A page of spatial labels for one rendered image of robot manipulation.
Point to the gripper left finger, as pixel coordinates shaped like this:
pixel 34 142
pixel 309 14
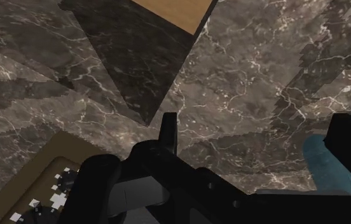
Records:
pixel 169 133

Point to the teal blue rounded object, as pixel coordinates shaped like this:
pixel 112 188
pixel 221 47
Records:
pixel 324 167

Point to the black white round chip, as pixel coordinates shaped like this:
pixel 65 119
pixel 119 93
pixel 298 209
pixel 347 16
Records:
pixel 43 215
pixel 68 181

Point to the brown rectangular tray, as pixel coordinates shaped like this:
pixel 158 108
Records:
pixel 23 173

